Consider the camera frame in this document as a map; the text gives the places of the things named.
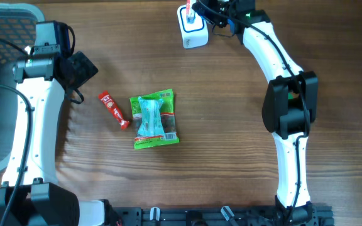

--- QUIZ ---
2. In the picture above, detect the small orange box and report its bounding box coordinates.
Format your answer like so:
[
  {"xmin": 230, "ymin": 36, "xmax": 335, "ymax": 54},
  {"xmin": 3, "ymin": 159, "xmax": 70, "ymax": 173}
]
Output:
[{"xmin": 185, "ymin": 0, "xmax": 196, "ymax": 24}]

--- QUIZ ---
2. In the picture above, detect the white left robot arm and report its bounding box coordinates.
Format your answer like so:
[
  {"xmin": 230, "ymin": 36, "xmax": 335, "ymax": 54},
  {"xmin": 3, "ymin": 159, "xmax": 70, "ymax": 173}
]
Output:
[{"xmin": 0, "ymin": 51, "xmax": 109, "ymax": 225}]

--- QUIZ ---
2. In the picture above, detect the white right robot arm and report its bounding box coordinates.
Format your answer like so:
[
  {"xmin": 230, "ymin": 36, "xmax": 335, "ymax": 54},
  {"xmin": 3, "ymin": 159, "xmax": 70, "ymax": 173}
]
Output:
[{"xmin": 192, "ymin": 1, "xmax": 318, "ymax": 225}]

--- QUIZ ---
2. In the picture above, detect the white barcode scanner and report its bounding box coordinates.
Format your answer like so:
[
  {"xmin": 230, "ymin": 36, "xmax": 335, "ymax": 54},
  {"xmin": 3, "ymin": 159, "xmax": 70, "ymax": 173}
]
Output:
[{"xmin": 177, "ymin": 1, "xmax": 209, "ymax": 49}]

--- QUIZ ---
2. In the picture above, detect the red Nescafe coffee stick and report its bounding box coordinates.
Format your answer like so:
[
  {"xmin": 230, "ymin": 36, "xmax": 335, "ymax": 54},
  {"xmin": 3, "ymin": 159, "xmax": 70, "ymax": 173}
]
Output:
[{"xmin": 99, "ymin": 91, "xmax": 129, "ymax": 130}]

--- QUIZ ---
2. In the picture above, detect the grey plastic basket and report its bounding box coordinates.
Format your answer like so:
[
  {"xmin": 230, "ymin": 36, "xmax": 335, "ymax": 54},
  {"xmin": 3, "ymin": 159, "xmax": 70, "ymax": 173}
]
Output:
[{"xmin": 0, "ymin": 3, "xmax": 45, "ymax": 171}]

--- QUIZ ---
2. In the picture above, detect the light blue snack packet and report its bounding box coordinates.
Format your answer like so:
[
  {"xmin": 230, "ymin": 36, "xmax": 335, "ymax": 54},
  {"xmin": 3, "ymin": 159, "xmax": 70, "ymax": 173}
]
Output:
[{"xmin": 138, "ymin": 97, "xmax": 165, "ymax": 137}]

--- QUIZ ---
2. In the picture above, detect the green snack bag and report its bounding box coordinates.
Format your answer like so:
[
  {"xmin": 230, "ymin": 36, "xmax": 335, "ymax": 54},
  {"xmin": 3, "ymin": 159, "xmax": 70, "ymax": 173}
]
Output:
[{"xmin": 129, "ymin": 89, "xmax": 179, "ymax": 149}]

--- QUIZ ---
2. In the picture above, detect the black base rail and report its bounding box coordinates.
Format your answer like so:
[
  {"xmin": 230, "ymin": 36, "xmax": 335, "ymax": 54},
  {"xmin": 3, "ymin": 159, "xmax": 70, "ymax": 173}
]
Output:
[{"xmin": 104, "ymin": 205, "xmax": 335, "ymax": 226}]

